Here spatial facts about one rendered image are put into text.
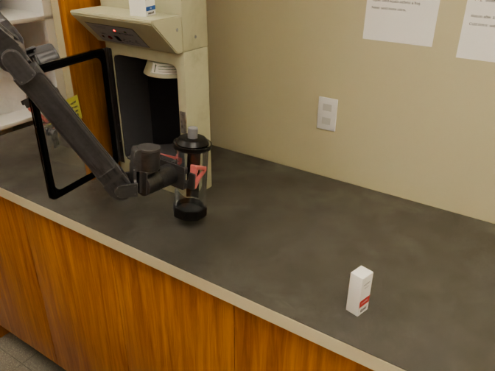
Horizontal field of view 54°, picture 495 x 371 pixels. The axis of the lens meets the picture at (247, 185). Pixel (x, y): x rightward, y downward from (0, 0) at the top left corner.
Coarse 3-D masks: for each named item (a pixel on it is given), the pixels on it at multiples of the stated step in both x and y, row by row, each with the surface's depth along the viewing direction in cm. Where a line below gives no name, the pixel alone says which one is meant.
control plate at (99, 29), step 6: (90, 24) 141; (96, 24) 139; (102, 24) 137; (96, 30) 143; (102, 30) 141; (108, 30) 140; (120, 30) 136; (126, 30) 134; (132, 30) 133; (120, 36) 140; (126, 36) 138; (132, 36) 136; (138, 36) 135; (120, 42) 144; (126, 42) 142; (132, 42) 140; (138, 42) 138; (144, 42) 137
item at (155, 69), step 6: (150, 60) 150; (150, 66) 150; (156, 66) 148; (162, 66) 148; (168, 66) 147; (174, 66) 148; (144, 72) 152; (150, 72) 149; (156, 72) 148; (162, 72) 148; (168, 72) 148; (174, 72) 148; (162, 78) 148; (168, 78) 148; (174, 78) 148
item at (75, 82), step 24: (48, 72) 135; (72, 72) 143; (96, 72) 151; (72, 96) 145; (96, 96) 154; (48, 120) 139; (96, 120) 156; (48, 144) 140; (72, 168) 151; (48, 192) 145
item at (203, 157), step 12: (180, 156) 134; (192, 156) 133; (204, 156) 135; (204, 180) 139; (180, 192) 139; (192, 192) 138; (204, 192) 141; (180, 204) 140; (192, 204) 140; (204, 204) 143
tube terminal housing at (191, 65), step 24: (120, 0) 143; (168, 0) 133; (192, 0) 134; (192, 24) 137; (120, 48) 150; (192, 48) 140; (192, 72) 143; (192, 96) 146; (120, 120) 163; (192, 120) 149
